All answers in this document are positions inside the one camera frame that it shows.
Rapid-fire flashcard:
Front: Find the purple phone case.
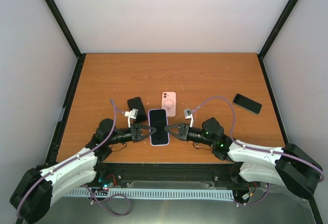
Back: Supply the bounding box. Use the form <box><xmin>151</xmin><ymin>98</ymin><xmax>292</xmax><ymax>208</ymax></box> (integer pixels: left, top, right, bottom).
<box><xmin>148</xmin><ymin>108</ymin><xmax>171</xmax><ymax>147</ymax></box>

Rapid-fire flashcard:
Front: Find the black phone case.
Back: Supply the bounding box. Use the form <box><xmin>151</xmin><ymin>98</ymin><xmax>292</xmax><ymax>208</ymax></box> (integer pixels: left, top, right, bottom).
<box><xmin>127</xmin><ymin>96</ymin><xmax>148</xmax><ymax>123</ymax></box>

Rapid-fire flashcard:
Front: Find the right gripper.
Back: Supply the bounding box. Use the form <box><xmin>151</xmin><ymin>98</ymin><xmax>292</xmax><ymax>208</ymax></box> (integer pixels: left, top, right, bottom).
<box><xmin>164</xmin><ymin>123</ymin><xmax>215</xmax><ymax>146</ymax></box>

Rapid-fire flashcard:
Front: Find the metal base plate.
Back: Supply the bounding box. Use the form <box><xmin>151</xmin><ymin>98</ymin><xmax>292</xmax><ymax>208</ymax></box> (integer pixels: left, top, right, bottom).
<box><xmin>39</xmin><ymin>191</ymin><xmax>316</xmax><ymax>223</ymax></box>

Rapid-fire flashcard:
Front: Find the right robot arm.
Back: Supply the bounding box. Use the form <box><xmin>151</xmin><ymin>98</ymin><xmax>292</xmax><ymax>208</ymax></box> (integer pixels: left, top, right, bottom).
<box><xmin>165</xmin><ymin>118</ymin><xmax>324</xmax><ymax>199</ymax></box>

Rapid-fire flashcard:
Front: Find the pink phone case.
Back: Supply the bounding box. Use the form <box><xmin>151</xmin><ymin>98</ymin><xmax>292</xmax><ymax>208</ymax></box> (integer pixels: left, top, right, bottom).
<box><xmin>161</xmin><ymin>91</ymin><xmax>176</xmax><ymax>117</ymax></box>

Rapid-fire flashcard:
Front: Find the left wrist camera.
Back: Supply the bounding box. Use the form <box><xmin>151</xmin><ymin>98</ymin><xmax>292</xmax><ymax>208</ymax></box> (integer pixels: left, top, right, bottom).
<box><xmin>124</xmin><ymin>109</ymin><xmax>138</xmax><ymax>128</ymax></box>

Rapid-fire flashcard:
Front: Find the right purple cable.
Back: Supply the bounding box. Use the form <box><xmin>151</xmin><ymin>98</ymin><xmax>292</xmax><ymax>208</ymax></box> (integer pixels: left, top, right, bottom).
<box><xmin>192</xmin><ymin>95</ymin><xmax>324</xmax><ymax>181</ymax></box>

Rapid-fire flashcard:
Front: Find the black aluminium frame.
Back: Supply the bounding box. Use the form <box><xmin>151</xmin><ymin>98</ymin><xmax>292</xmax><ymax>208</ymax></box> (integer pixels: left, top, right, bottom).
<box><xmin>15</xmin><ymin>0</ymin><xmax>324</xmax><ymax>224</ymax></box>

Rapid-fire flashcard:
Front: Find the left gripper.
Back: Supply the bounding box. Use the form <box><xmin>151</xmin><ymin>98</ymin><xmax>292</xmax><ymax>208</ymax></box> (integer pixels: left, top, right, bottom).
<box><xmin>108</xmin><ymin>123</ymin><xmax>157</xmax><ymax>145</ymax></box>

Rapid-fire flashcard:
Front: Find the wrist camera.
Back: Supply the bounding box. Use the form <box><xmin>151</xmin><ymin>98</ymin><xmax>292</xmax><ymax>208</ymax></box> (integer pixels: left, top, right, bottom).
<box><xmin>124</xmin><ymin>109</ymin><xmax>138</xmax><ymax>128</ymax></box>
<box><xmin>183</xmin><ymin>109</ymin><xmax>194</xmax><ymax>127</ymax></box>

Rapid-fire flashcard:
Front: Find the light blue cable duct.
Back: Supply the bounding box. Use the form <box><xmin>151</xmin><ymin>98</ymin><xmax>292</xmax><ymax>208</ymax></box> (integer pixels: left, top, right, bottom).
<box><xmin>67</xmin><ymin>187</ymin><xmax>234</xmax><ymax>201</ymax></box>

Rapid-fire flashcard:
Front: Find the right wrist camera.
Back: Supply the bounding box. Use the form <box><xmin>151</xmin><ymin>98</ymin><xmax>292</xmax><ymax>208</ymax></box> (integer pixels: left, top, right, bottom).
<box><xmin>183</xmin><ymin>109</ymin><xmax>194</xmax><ymax>127</ymax></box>

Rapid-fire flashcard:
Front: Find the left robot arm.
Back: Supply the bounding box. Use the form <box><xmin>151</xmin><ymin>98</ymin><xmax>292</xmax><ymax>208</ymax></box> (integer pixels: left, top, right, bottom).
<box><xmin>10</xmin><ymin>118</ymin><xmax>156</xmax><ymax>223</ymax></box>

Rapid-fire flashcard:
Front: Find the green-edged phone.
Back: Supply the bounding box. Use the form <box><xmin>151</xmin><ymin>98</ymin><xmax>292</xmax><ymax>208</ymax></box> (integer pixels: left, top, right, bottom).
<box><xmin>233</xmin><ymin>94</ymin><xmax>262</xmax><ymax>115</ymax></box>

